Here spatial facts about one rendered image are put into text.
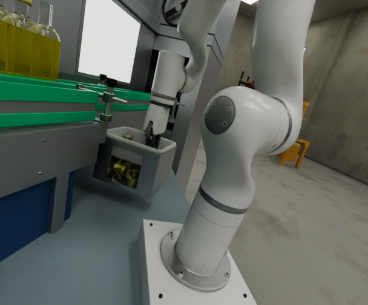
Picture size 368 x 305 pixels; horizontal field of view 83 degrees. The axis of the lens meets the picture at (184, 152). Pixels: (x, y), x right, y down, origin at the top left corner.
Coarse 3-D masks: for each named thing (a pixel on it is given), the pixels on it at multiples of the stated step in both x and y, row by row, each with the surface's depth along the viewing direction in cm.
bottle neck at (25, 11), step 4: (16, 0) 45; (16, 4) 45; (20, 4) 45; (24, 4) 45; (28, 4) 46; (16, 8) 45; (20, 8) 45; (24, 8) 46; (28, 8) 46; (16, 12) 45; (20, 12) 45; (24, 12) 46; (28, 12) 46; (28, 16) 47
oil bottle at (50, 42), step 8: (40, 24) 50; (40, 32) 50; (48, 32) 51; (56, 32) 53; (48, 40) 51; (56, 40) 53; (40, 48) 51; (48, 48) 52; (56, 48) 54; (40, 56) 51; (48, 56) 53; (56, 56) 55; (40, 64) 52; (48, 64) 53; (56, 64) 55; (40, 72) 52; (48, 72) 54; (56, 72) 56; (56, 80) 57
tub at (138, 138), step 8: (112, 128) 74; (120, 128) 78; (128, 128) 82; (112, 136) 66; (120, 136) 79; (136, 136) 82; (144, 136) 81; (152, 136) 80; (136, 144) 65; (144, 144) 82; (160, 144) 80; (168, 144) 79; (160, 152) 64
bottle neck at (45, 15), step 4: (40, 4) 50; (44, 4) 50; (48, 4) 50; (40, 8) 50; (44, 8) 50; (48, 8) 50; (52, 8) 51; (40, 12) 50; (44, 12) 50; (48, 12) 51; (52, 12) 51; (40, 16) 50; (44, 16) 50; (48, 16) 51; (52, 16) 52; (40, 20) 51; (44, 20) 51; (48, 20) 51; (48, 24) 51
